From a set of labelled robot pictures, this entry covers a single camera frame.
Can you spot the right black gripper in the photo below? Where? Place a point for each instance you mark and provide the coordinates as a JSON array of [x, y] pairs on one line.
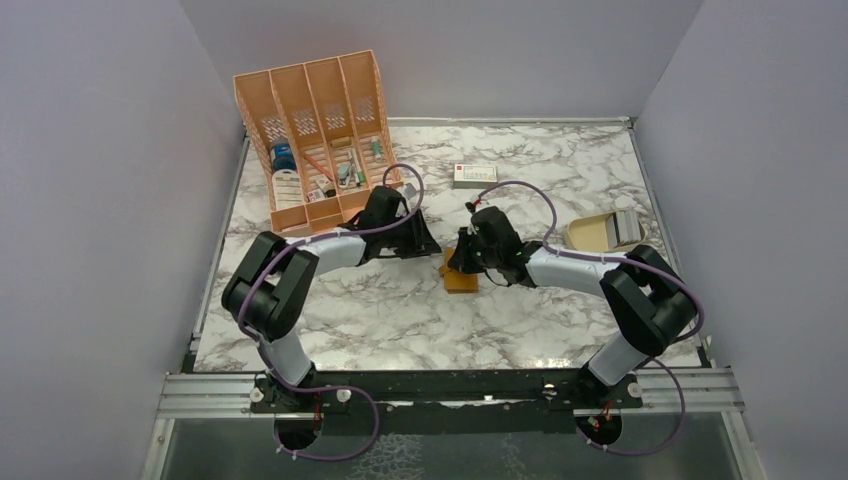
[[460, 259]]

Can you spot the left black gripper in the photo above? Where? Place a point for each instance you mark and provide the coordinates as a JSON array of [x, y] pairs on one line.
[[421, 241]]

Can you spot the yellow leather card holder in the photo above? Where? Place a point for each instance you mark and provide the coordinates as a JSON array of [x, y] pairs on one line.
[[454, 281]]

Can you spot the stack of grey cards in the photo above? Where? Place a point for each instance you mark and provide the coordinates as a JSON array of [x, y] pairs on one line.
[[623, 228]]

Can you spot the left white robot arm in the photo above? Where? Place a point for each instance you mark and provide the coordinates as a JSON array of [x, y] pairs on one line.
[[268, 291]]

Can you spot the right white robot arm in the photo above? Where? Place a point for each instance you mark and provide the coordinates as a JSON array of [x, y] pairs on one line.
[[646, 297]]

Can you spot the white small card box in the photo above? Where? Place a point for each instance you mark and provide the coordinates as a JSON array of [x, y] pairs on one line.
[[471, 176]]

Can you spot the metal binder clip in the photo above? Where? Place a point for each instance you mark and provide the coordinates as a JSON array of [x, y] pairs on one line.
[[345, 173]]

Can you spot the beige oval tray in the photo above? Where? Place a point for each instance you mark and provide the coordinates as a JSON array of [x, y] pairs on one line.
[[588, 234]]

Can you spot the green white marker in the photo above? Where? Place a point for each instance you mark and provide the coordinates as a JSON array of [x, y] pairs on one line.
[[377, 150]]

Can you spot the small brown eraser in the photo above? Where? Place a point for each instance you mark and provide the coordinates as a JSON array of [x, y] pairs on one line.
[[341, 142]]

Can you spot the red pencil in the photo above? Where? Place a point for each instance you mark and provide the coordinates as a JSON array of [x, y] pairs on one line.
[[319, 167]]

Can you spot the white label sheet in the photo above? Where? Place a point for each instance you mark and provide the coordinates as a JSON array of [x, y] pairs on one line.
[[286, 189]]

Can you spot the peach plastic desk organizer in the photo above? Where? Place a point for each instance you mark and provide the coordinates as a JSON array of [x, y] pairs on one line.
[[307, 105]]

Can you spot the blue tape roll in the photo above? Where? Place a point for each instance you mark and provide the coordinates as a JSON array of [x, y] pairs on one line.
[[282, 157]]

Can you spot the black mounting base bar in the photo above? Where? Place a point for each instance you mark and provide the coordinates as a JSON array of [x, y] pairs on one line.
[[439, 402]]

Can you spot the aluminium frame rail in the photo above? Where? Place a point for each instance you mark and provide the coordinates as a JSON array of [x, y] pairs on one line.
[[228, 396]]

